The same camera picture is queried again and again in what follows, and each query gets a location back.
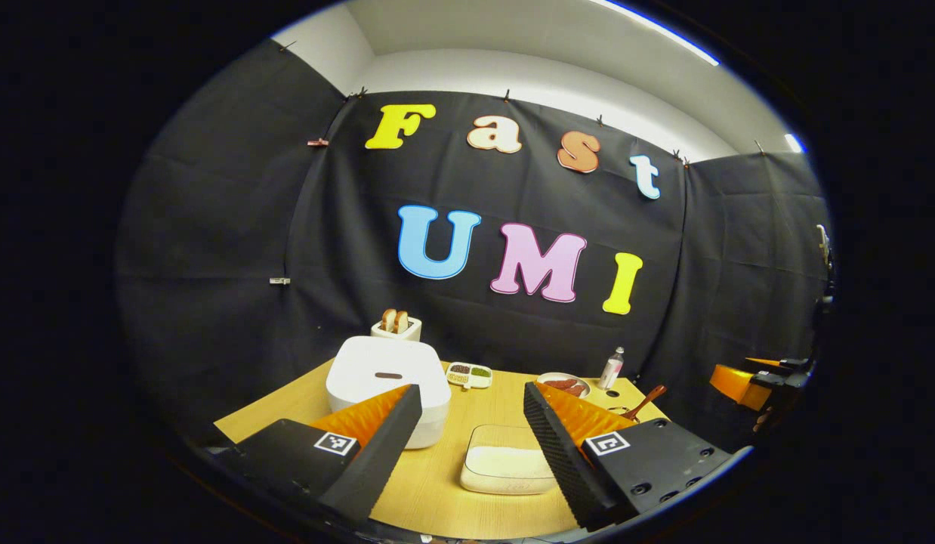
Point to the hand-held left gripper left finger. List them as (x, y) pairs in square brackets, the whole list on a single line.
[(377, 449)]

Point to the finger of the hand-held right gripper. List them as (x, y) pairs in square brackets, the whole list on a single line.
[(739, 385), (762, 362)]

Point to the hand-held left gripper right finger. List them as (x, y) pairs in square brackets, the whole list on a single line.
[(562, 457)]

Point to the white tray of rice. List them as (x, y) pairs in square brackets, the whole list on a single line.
[(505, 461)]

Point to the white rice cooker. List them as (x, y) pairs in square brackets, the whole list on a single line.
[(377, 363)]

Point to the brown wooden spoon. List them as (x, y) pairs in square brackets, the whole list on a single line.
[(649, 399)]

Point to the red meat patty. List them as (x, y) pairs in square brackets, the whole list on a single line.
[(575, 390), (560, 384)]

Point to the round white plate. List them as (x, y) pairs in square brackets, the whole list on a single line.
[(547, 375)]

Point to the clear bottle with pink label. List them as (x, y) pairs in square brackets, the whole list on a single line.
[(610, 370)]

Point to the white divided dish of grains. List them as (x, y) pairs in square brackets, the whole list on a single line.
[(469, 375)]

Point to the white toaster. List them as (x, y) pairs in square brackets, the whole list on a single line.
[(407, 334)]

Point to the toasted bread slice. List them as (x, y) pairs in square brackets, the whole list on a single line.
[(402, 322), (389, 320)]

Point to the short ceiling light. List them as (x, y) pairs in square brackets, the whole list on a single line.
[(794, 143)]

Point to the long ceiling light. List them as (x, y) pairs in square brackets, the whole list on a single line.
[(664, 32)]

